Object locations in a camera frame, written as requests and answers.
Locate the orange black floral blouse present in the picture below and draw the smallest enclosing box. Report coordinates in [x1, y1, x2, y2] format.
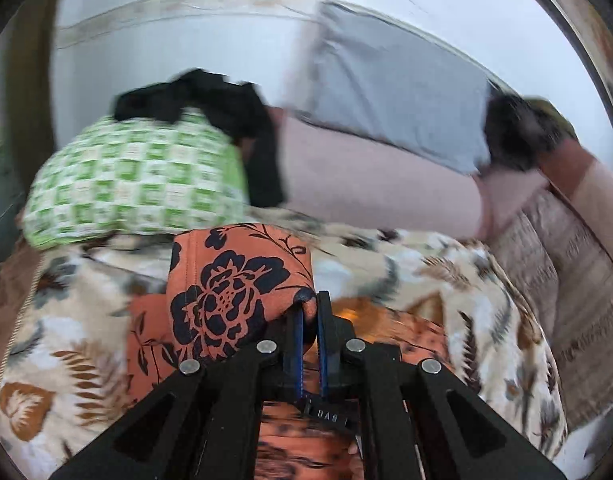
[125, 223, 457, 480]

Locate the cream leaf print blanket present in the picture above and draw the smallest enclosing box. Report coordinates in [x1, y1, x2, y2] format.
[0, 210, 568, 479]

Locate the striped beige cushion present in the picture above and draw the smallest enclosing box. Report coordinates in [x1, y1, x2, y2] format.
[490, 190, 613, 430]

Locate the green white patterned pillow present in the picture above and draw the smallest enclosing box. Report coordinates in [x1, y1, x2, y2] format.
[22, 108, 249, 249]

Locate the black cloth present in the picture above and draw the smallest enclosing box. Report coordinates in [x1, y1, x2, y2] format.
[113, 68, 286, 208]

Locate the grey pillow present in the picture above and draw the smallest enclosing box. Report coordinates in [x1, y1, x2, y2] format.
[294, 1, 492, 174]

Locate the wooden glass door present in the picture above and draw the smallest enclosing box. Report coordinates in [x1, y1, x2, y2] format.
[0, 0, 58, 268]

